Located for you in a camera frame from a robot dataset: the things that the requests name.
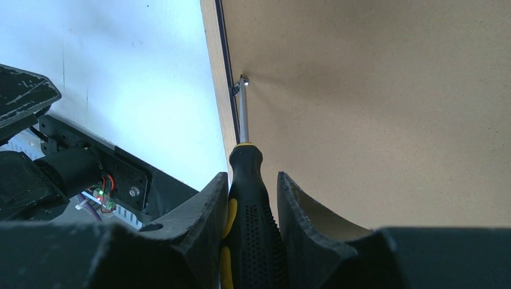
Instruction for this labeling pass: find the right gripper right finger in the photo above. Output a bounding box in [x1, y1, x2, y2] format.
[277, 172, 510, 288]

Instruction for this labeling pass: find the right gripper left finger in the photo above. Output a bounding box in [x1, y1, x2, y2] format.
[1, 172, 228, 288]

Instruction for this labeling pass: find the yellow black screwdriver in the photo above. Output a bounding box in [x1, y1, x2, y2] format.
[220, 75, 290, 288]

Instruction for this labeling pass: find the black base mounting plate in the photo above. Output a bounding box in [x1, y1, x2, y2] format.
[39, 115, 198, 224]

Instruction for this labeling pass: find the left green circuit board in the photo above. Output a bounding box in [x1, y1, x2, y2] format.
[93, 188, 116, 214]

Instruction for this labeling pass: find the left white slotted cable duct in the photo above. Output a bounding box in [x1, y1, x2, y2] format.
[75, 191, 144, 229]

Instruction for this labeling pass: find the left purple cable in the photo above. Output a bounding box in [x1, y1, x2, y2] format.
[75, 193, 105, 223]

